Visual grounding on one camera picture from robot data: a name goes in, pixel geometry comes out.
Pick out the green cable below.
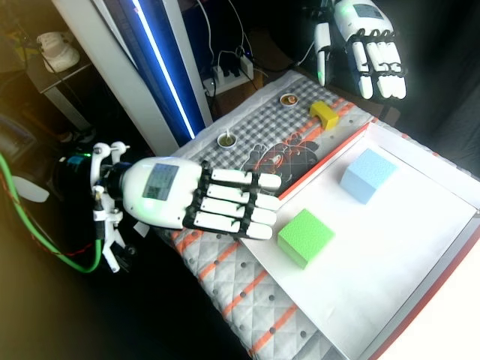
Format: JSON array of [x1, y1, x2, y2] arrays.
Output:
[[0, 151, 104, 275]]

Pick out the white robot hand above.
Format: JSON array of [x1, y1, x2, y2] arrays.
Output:
[[119, 156, 283, 241], [313, 0, 409, 101]]

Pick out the thin red cable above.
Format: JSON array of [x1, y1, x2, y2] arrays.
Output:
[[0, 174, 94, 258]]

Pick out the green foam cube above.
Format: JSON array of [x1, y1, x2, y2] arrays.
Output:
[[277, 208, 336, 270]]

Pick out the grey quilt with bear print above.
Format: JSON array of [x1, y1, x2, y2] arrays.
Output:
[[155, 70, 476, 360]]

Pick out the white tray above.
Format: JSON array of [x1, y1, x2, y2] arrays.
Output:
[[238, 120, 480, 360]]

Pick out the white shoe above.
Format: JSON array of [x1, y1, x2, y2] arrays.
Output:
[[36, 31, 81, 74]]

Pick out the white panel with blue light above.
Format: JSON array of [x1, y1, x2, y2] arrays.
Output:
[[51, 0, 215, 157]]

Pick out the thin white cable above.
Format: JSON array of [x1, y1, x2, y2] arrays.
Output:
[[193, 0, 215, 76]]

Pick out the yellow arch block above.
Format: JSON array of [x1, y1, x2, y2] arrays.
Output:
[[309, 100, 341, 131]]

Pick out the small bowl with green food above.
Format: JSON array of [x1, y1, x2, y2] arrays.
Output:
[[217, 129, 239, 149]]

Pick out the grey shelf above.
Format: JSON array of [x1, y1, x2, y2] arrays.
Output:
[[39, 61, 97, 133]]

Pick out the white power strip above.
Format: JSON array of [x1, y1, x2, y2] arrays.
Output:
[[201, 55, 255, 95]]

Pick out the blue foam cube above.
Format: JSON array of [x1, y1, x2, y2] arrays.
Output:
[[340, 148, 399, 206]]

